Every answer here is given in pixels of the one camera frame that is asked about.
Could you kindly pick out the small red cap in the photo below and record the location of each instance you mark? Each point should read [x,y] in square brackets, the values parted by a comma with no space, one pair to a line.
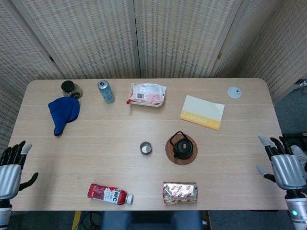
[128,101]

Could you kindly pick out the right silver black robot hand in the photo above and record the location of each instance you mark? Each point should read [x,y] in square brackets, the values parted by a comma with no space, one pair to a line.
[287,170]

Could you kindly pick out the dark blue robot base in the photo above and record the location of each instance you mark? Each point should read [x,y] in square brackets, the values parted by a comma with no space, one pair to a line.
[151,221]

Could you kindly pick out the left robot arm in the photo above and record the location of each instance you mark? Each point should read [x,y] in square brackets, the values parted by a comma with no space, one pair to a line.
[4,212]

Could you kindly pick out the light blue drink can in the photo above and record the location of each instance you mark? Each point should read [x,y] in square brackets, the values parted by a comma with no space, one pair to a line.
[106,93]

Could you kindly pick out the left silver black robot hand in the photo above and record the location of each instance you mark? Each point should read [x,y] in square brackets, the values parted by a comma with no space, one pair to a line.
[9,177]

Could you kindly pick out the pink snack bag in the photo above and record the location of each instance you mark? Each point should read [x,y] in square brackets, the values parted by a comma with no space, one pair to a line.
[148,92]

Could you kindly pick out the white sneaker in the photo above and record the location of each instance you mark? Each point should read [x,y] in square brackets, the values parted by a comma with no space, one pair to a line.
[300,151]

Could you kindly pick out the brown round woven coaster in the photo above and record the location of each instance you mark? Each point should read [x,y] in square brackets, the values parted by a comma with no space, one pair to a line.
[193,156]

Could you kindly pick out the black floor base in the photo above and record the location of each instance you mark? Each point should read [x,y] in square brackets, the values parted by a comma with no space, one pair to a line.
[296,137]

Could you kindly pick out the glass jar with black lid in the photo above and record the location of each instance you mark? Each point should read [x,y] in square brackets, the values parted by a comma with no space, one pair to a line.
[68,88]

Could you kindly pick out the small dark teacup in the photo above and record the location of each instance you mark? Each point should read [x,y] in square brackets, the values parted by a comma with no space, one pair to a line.
[145,148]

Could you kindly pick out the black teapot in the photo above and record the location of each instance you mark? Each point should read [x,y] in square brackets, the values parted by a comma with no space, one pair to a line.
[183,149]

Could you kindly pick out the pink white pouch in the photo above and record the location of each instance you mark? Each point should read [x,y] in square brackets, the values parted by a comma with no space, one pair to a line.
[146,105]

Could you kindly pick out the woven folding screen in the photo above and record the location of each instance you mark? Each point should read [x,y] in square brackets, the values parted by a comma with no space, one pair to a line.
[96,36]

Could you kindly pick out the blue fabric hat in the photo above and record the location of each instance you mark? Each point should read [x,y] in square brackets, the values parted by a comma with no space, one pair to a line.
[62,112]

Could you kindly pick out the red NFC juice bottle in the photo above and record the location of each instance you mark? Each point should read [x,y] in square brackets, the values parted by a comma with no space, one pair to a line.
[105,193]

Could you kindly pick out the silver red foil packet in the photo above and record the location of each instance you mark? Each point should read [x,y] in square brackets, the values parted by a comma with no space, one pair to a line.
[180,193]

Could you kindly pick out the yellow white Lexicon book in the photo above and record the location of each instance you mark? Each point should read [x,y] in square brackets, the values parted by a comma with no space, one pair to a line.
[204,110]

